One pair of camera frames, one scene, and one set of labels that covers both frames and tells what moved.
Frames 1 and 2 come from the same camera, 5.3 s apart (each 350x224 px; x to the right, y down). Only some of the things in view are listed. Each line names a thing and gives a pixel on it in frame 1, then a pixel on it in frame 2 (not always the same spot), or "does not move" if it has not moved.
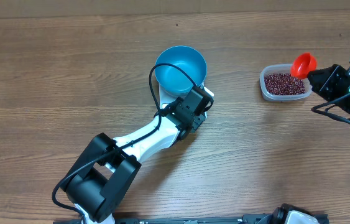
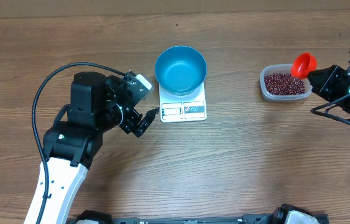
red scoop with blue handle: x=301 y=66 does not move
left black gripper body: x=179 y=101 -> x=116 y=113
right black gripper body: x=335 y=85 does not move
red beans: x=281 y=84 does not move
